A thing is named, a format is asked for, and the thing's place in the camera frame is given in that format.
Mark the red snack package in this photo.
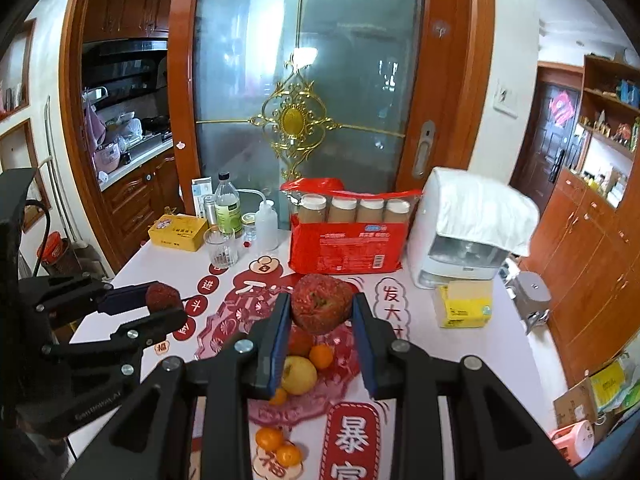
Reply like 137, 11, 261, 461
281, 177, 424, 274

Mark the brown entrance door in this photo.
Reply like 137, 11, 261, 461
510, 79, 584, 202

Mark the white squeeze bottle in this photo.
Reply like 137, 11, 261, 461
237, 189, 280, 252

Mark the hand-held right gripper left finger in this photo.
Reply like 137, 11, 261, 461
65, 292, 292, 480

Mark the frosted glass sliding door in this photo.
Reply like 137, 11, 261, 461
167, 0, 496, 221

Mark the black cable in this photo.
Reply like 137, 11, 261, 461
22, 199, 53, 281

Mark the wooden shelf cabinet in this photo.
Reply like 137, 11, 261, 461
524, 55, 640, 388

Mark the pink rice cooker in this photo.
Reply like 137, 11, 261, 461
95, 142, 124, 174

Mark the glass bottle green label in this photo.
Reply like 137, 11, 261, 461
213, 172, 242, 236

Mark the red door decoration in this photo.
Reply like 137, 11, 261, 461
548, 92, 575, 126

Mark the white countertop appliance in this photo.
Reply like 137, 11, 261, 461
406, 195, 511, 291

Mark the red lychee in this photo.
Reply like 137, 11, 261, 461
145, 283, 181, 311

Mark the yellow plastic bag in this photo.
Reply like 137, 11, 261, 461
590, 357, 632, 413

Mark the yellow cardboard box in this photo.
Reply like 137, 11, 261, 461
434, 280, 494, 329
148, 213, 210, 252

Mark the white cloth cover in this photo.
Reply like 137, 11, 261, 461
432, 166, 540, 257

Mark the white wall switch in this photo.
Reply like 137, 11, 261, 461
492, 79, 519, 119

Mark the yellow pear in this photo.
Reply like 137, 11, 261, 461
280, 356, 319, 395

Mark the brown cardboard box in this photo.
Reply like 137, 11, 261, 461
552, 377, 603, 428

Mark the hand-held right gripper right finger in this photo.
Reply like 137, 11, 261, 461
352, 292, 576, 480

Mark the wooden kitchen wall cabinet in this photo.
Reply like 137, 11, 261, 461
80, 0, 177, 44

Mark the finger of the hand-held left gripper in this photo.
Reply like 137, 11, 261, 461
42, 307, 187, 377
20, 275, 151, 328

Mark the grey plastic stool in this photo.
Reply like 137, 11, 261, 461
506, 271, 552, 335

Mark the wooden kitchen base cabinet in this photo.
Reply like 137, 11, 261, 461
97, 150, 187, 272

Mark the white carton box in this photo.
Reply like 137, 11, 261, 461
192, 178, 214, 221

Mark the red apple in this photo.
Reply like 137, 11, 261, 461
291, 273, 354, 336

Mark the clear drinking glass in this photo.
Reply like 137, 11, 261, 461
203, 225, 240, 269

